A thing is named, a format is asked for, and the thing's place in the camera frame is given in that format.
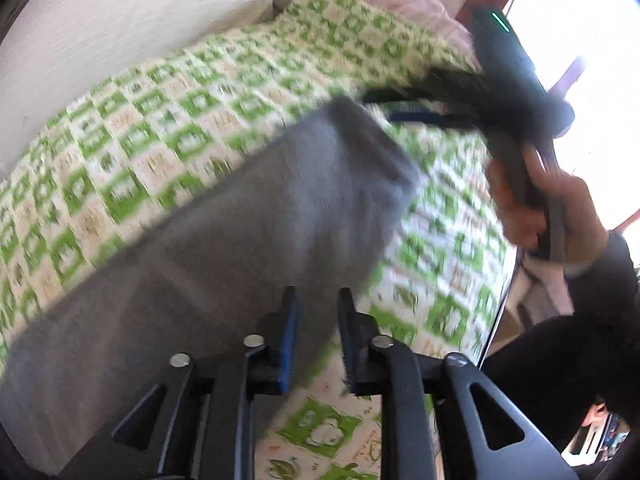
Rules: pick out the person's dark trouser leg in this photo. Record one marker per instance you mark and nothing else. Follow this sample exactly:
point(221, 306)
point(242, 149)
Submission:
point(560, 375)

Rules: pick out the pink blanket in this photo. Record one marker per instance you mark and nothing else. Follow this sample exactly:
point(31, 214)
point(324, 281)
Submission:
point(420, 5)

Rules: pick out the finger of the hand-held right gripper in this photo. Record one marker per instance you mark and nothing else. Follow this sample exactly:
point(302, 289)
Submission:
point(430, 118)
point(415, 94)

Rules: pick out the green patterned bed sheet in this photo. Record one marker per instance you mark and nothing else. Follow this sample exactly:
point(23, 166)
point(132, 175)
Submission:
point(210, 110)

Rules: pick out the person's right forearm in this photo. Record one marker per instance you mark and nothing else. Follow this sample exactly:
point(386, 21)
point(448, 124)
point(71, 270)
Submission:
point(607, 275)

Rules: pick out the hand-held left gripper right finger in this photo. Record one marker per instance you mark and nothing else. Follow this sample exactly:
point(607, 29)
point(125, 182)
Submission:
point(348, 345)

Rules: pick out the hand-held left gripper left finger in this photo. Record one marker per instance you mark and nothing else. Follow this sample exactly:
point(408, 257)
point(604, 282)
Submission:
point(289, 340)

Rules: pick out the grey pants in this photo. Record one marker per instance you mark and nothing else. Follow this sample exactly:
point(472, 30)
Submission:
point(200, 265)

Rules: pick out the person's right hand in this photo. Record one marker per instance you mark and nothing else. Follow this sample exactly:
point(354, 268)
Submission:
point(555, 215)

